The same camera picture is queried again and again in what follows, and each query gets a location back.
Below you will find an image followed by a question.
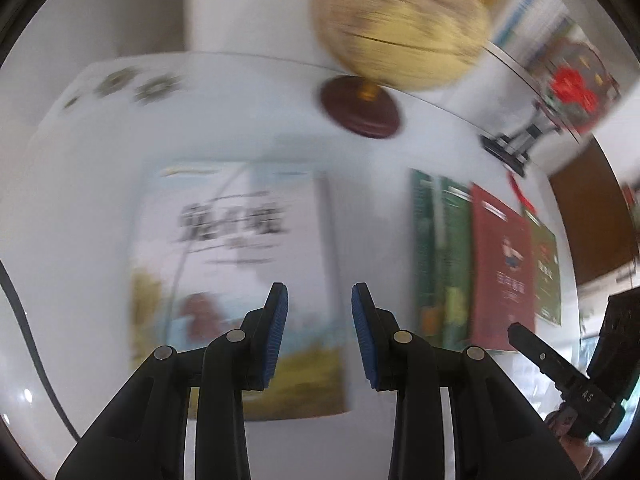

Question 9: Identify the person's right hand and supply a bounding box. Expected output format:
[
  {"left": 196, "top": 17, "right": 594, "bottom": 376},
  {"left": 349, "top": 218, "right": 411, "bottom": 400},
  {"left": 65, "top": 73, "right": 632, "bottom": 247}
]
[{"left": 544, "top": 411, "right": 604, "bottom": 479}]

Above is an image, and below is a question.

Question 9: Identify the white bookshelf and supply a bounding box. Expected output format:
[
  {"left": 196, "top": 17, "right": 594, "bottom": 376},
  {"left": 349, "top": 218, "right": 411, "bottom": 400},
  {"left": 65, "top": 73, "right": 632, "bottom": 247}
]
[{"left": 184, "top": 0, "right": 632, "bottom": 137}]

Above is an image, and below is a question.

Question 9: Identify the dark red thin book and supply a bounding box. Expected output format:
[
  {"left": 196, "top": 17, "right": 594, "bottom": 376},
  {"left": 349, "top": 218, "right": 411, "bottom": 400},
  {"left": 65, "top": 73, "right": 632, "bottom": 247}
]
[{"left": 470, "top": 184, "right": 535, "bottom": 351}]

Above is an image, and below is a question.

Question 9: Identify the green leafy book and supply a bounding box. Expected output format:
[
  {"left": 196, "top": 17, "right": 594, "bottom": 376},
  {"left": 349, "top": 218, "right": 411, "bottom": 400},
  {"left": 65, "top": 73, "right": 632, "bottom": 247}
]
[{"left": 442, "top": 178, "right": 473, "bottom": 350}]

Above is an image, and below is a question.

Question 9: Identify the yellow globe on wooden base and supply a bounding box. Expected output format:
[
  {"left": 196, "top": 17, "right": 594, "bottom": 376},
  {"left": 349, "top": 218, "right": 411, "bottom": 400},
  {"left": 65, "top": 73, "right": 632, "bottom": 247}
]
[{"left": 310, "top": 0, "right": 491, "bottom": 139}]

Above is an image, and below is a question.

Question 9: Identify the round red flower fan ornament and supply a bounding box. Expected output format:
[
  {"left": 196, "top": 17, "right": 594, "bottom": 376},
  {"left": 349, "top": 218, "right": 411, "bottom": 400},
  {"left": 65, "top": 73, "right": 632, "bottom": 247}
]
[{"left": 479, "top": 34, "right": 624, "bottom": 179}]

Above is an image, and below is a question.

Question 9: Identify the brown wooden cabinet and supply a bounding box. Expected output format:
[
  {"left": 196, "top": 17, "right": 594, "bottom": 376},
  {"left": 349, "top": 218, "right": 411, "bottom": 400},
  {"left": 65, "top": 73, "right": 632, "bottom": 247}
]
[{"left": 549, "top": 140, "right": 639, "bottom": 286}]

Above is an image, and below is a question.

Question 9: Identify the rabbit hill picture book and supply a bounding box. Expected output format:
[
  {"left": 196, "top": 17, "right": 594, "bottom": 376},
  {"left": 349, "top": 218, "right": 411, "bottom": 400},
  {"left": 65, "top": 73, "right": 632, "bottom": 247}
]
[{"left": 130, "top": 162, "right": 347, "bottom": 420}]

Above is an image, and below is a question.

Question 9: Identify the olive green insect book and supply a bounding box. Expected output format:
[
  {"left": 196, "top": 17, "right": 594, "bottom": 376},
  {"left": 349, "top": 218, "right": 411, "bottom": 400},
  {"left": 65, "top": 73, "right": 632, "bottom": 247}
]
[{"left": 523, "top": 209, "right": 562, "bottom": 326}]

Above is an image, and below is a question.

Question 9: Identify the teal green leftmost book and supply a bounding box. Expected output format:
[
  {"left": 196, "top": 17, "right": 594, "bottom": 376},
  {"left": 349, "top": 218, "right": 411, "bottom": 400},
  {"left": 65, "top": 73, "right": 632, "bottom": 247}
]
[{"left": 410, "top": 169, "right": 442, "bottom": 346}]

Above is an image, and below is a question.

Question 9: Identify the black cable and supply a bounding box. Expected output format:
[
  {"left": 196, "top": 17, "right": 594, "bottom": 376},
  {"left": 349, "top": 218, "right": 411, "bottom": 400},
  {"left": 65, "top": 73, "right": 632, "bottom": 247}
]
[{"left": 0, "top": 259, "right": 82, "bottom": 441}]

